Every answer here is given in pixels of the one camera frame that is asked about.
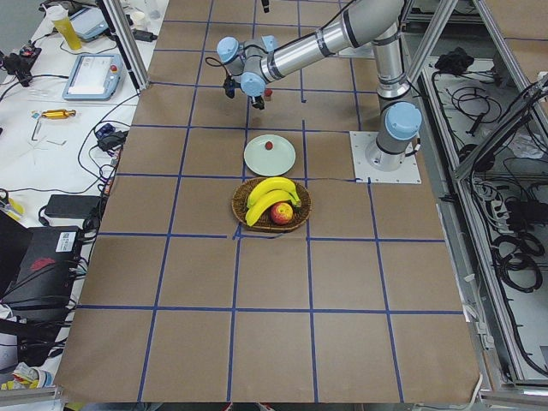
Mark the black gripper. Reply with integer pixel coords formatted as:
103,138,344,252
249,95,265,106

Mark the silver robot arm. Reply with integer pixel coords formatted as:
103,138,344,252
217,0,422,171

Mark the light green plate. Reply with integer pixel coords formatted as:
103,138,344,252
243,134,296,176

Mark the yellow banana bunch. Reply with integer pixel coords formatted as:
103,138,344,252
245,176,301,226

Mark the red yellow apple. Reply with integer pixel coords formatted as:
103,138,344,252
270,202,294,225

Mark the brown wicker basket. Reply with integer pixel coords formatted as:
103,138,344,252
231,176,312,232

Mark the grey teach pendant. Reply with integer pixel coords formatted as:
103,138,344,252
69,7,109,42
62,53,123,101

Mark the black power adapter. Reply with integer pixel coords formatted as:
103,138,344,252
45,194,100,219

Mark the yellow bottle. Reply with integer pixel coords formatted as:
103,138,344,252
45,4,82,51

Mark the black computer box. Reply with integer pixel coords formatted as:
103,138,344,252
2,226,82,319

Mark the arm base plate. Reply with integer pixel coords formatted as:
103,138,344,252
349,131,421,184

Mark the aluminium frame post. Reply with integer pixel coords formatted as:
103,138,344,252
95,0,149,92

